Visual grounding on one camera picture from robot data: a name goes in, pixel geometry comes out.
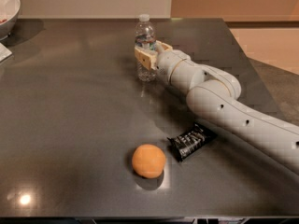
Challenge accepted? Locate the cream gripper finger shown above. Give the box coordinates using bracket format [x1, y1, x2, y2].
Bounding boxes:
[135, 46, 158, 70]
[156, 40, 173, 53]

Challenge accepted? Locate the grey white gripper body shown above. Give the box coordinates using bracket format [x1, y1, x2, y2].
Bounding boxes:
[157, 49, 192, 87]

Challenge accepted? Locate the clear plastic water bottle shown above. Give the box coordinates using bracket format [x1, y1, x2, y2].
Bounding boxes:
[135, 14, 156, 82]

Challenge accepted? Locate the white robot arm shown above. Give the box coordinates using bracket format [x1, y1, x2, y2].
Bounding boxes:
[135, 41, 299, 173]

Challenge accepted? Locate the black snack bar wrapper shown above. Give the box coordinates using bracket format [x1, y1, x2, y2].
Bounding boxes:
[168, 122, 217, 162]

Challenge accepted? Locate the orange fruit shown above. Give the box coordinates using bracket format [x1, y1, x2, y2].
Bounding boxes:
[132, 144, 166, 178]

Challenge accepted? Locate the white paper sheet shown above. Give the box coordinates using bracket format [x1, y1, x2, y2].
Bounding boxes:
[0, 43, 12, 62]

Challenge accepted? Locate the white bowl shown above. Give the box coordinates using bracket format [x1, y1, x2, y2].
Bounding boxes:
[0, 0, 21, 40]

